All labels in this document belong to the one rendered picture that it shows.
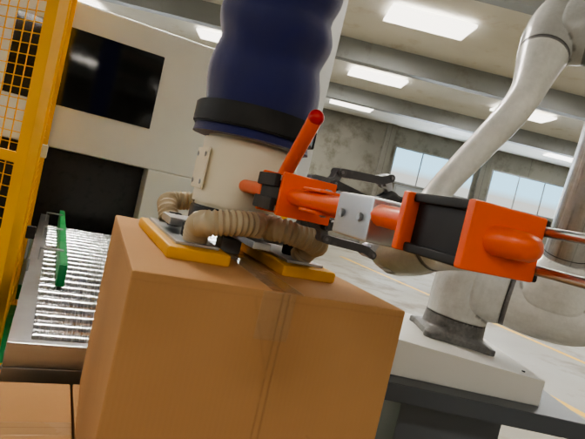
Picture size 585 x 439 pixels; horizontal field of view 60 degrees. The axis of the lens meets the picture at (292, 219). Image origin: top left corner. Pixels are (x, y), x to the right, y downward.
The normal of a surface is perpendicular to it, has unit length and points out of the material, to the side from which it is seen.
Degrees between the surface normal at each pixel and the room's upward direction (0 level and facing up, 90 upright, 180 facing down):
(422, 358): 90
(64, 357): 90
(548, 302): 104
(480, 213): 90
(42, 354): 90
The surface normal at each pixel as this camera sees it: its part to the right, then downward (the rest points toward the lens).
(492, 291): -0.40, -0.04
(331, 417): 0.36, 0.12
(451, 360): 0.04, 0.06
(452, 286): -0.69, -0.16
